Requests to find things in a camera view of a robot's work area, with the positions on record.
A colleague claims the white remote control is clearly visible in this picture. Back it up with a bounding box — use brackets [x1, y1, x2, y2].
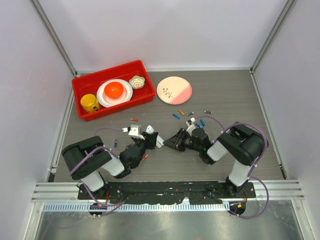
[145, 125, 164, 149]

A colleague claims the white paper plate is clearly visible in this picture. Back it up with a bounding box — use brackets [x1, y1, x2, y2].
[96, 79, 133, 108]

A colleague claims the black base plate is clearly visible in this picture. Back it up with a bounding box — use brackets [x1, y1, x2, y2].
[92, 181, 256, 205]

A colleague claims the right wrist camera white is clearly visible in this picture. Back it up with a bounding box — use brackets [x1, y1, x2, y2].
[185, 117, 197, 135]

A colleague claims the yellow mug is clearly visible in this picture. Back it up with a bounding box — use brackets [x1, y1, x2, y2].
[80, 94, 100, 113]

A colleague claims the pink beige plate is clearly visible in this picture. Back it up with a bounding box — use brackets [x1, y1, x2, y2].
[156, 76, 193, 105]

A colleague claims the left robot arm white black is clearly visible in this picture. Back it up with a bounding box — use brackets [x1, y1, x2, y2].
[61, 131, 158, 200]

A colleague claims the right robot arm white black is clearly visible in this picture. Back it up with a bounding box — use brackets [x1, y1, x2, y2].
[163, 122, 269, 198]

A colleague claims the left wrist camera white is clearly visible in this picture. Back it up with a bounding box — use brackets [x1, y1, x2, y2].
[122, 124, 144, 139]

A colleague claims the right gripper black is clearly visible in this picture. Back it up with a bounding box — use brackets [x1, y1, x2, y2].
[163, 128, 202, 152]

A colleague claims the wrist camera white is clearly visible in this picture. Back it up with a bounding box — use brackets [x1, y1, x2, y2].
[122, 124, 144, 139]
[185, 117, 197, 135]

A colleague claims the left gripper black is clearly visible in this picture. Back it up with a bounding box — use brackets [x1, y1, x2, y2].
[134, 131, 158, 159]

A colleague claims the small patterned flower bowl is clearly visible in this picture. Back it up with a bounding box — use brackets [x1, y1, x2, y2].
[128, 75, 145, 90]

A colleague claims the slotted cable duct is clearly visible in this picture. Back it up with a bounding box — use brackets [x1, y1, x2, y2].
[42, 202, 230, 213]

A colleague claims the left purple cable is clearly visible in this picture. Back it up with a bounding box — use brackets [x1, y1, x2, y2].
[69, 126, 128, 217]

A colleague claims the red plastic bin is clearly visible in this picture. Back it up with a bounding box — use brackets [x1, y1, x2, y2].
[72, 60, 156, 122]

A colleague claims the orange bowl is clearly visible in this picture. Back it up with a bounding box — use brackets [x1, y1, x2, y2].
[104, 81, 124, 99]

